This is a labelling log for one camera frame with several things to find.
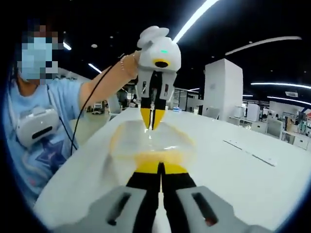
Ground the clear plastic bag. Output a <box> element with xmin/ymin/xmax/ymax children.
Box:
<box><xmin>104</xmin><ymin>120</ymin><xmax>198</xmax><ymax>175</ymax></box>

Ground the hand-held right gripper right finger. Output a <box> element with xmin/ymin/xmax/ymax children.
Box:
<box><xmin>161</xmin><ymin>162</ymin><xmax>272</xmax><ymax>233</ymax></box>

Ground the white square pillar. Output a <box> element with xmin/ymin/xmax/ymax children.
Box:
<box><xmin>203</xmin><ymin>59</ymin><xmax>243</xmax><ymax>121</ymax></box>

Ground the person's blue shirt torso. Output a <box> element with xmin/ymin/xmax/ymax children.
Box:
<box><xmin>2</xmin><ymin>79</ymin><xmax>85</xmax><ymax>195</ymax></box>

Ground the bead bracelet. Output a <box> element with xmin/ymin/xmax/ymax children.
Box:
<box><xmin>119</xmin><ymin>54</ymin><xmax>131</xmax><ymax>80</ymax></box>

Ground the white chest device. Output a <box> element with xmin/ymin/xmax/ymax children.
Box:
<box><xmin>16</xmin><ymin>108</ymin><xmax>60</xmax><ymax>149</ymax></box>

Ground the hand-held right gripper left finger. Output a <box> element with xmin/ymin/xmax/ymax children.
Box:
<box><xmin>52</xmin><ymin>161</ymin><xmax>162</xmax><ymax>233</ymax></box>

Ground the grey office chair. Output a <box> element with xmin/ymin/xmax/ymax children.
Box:
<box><xmin>205</xmin><ymin>106</ymin><xmax>221</xmax><ymax>121</ymax></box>

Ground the black cable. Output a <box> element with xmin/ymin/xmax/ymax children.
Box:
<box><xmin>69</xmin><ymin>54</ymin><xmax>127</xmax><ymax>156</ymax></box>

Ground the long ceiling light strip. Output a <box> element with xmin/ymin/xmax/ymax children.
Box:
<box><xmin>173</xmin><ymin>0</ymin><xmax>219</xmax><ymax>43</ymax></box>

